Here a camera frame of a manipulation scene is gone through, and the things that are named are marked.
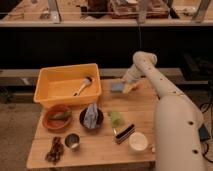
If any blue sponge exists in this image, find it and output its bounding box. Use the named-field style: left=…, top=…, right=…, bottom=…
left=110, top=82, right=124, bottom=92

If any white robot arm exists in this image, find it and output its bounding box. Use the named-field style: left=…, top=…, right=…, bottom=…
left=122, top=51, right=206, bottom=171

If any black bowl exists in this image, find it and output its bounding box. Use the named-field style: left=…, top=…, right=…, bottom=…
left=79, top=108, right=104, bottom=130

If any green vegetable in bowl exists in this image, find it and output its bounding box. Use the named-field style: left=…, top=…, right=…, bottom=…
left=48, top=111, right=71, bottom=120

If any red bowl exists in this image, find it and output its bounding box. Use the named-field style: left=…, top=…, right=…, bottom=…
left=42, top=105, right=72, bottom=131

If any wooden table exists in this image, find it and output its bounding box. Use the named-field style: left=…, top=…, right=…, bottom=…
left=27, top=78, right=157, bottom=170

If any grey crumpled cloth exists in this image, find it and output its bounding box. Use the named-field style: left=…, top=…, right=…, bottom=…
left=83, top=103, right=98, bottom=129

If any yellow plastic bin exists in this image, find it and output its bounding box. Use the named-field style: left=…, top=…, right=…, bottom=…
left=34, top=63, right=102, bottom=108

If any white cup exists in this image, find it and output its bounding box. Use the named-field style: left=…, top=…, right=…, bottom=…
left=129, top=132, right=148, bottom=154

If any small metal cup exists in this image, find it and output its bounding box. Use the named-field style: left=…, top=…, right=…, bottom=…
left=65, top=133, right=80, bottom=150

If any blue box on floor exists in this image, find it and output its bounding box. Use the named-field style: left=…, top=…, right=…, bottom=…
left=199, top=125, right=210, bottom=141

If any brown dried item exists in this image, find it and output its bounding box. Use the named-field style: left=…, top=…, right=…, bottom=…
left=45, top=137, right=64, bottom=164

